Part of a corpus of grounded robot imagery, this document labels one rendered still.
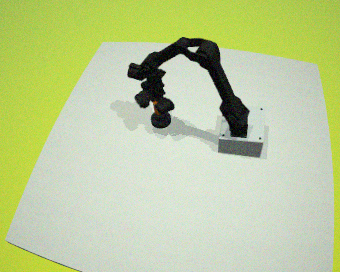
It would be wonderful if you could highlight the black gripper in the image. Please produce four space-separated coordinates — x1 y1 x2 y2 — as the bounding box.
141 81 175 114

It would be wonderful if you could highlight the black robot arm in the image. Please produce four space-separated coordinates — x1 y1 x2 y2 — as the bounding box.
127 37 250 138

